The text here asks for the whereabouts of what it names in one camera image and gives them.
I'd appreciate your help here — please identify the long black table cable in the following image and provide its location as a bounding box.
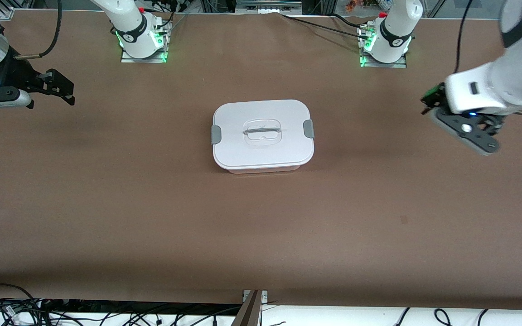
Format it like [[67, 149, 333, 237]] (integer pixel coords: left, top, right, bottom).
[[281, 14, 370, 39]]

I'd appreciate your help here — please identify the brown wooden post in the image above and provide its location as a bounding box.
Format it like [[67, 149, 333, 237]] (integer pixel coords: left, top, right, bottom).
[[235, 290, 262, 326]]

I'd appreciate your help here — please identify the short black table cable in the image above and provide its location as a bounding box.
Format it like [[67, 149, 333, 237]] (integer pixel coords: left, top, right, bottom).
[[331, 13, 368, 29]]

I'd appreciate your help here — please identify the grey metal box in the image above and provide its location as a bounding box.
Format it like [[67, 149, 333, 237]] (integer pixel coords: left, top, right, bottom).
[[235, 0, 303, 12]]

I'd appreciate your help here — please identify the small metal bracket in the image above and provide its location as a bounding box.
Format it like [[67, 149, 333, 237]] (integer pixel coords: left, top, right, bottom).
[[242, 290, 269, 303]]

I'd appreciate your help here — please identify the looped black floor cable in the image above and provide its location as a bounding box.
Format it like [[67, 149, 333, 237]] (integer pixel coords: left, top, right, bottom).
[[0, 283, 42, 320]]

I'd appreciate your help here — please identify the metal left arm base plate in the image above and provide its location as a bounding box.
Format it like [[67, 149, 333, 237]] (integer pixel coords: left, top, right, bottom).
[[358, 25, 407, 68]]

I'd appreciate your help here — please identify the white plastic box base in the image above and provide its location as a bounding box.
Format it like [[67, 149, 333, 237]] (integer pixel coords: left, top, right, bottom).
[[226, 164, 302, 175]]

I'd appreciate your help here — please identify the brown paper table cover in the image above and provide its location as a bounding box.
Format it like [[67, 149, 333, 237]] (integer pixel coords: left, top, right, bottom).
[[0, 10, 522, 311]]

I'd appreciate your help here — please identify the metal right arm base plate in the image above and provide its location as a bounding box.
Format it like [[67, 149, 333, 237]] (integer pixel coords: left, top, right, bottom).
[[121, 20, 168, 63]]

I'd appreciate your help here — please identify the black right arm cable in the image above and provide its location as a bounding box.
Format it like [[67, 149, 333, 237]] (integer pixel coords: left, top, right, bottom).
[[14, 0, 63, 60]]

